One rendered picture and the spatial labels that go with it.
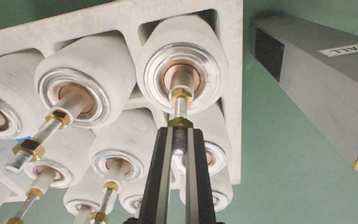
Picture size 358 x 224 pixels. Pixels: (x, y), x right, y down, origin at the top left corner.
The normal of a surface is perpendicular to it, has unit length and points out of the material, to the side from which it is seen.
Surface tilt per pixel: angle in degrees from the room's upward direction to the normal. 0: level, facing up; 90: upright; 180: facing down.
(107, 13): 0
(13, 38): 0
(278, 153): 0
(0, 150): 90
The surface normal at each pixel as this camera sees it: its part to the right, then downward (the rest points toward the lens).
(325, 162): -0.04, 0.59
